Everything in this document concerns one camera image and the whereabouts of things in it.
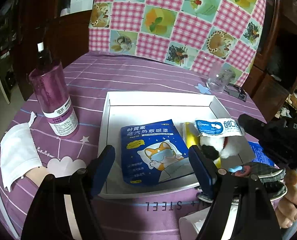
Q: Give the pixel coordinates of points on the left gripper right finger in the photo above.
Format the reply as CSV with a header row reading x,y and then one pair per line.
x,y
219,186

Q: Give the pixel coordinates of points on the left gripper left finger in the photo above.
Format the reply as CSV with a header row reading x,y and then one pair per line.
x,y
85,184

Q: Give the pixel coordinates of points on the white plush toy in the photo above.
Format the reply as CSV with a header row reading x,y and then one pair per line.
x,y
215,147

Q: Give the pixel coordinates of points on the yellow printed packet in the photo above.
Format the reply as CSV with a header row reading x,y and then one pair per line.
x,y
191,137

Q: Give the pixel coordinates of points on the white blue bandage sachet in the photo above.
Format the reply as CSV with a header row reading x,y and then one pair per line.
x,y
222,127

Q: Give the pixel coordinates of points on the blue eye mask packet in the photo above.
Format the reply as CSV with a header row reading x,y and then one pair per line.
x,y
152,154

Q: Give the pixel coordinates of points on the person right hand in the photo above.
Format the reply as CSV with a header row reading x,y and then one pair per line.
x,y
286,210

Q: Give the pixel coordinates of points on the blue foil packet back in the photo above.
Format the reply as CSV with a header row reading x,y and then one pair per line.
x,y
260,157

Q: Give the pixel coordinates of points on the grey plaid slipper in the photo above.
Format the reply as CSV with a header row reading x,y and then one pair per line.
x,y
271,178

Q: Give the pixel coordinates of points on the dark wooden cabinet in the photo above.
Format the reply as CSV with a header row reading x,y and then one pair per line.
x,y
273,75

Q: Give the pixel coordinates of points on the white face mask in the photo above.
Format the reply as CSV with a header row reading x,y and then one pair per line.
x,y
18,153

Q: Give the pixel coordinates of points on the white shallow box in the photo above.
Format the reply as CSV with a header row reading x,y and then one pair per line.
x,y
138,108

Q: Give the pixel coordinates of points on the clear drinking glass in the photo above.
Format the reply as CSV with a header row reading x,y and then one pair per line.
x,y
219,77

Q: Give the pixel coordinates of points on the purple striped bedsheet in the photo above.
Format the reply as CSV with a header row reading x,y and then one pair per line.
x,y
89,79

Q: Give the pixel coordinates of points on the purple spray bottle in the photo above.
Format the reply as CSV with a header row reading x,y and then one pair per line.
x,y
49,86

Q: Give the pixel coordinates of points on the pink checkered patchwork cushion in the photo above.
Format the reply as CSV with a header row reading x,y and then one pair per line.
x,y
190,34

